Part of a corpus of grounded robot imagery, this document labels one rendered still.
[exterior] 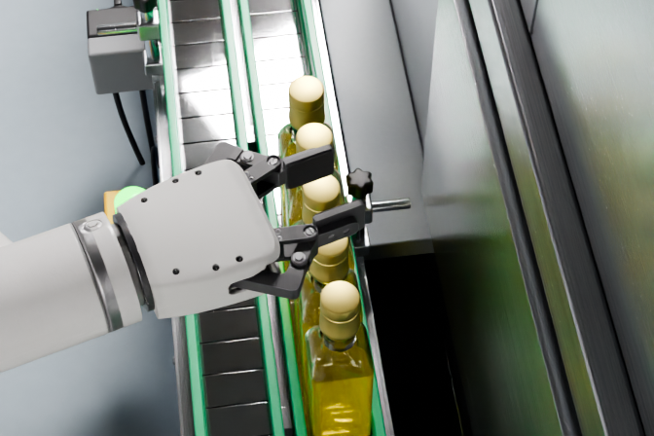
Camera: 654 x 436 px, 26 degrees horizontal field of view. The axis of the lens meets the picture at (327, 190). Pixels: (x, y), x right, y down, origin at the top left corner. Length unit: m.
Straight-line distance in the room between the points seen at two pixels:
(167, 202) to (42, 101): 1.09
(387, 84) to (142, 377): 0.49
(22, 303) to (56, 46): 1.22
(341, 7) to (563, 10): 0.84
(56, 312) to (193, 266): 0.10
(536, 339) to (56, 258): 0.34
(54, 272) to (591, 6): 0.40
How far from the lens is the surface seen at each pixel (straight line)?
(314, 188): 1.26
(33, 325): 1.00
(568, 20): 0.95
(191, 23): 1.77
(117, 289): 1.00
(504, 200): 1.07
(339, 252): 1.22
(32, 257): 1.00
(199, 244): 1.01
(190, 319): 1.42
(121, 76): 1.85
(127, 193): 1.65
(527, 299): 1.02
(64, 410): 1.83
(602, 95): 0.89
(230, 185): 1.04
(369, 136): 1.65
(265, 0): 1.79
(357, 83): 1.70
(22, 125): 2.09
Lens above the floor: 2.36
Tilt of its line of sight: 54 degrees down
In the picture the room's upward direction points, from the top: straight up
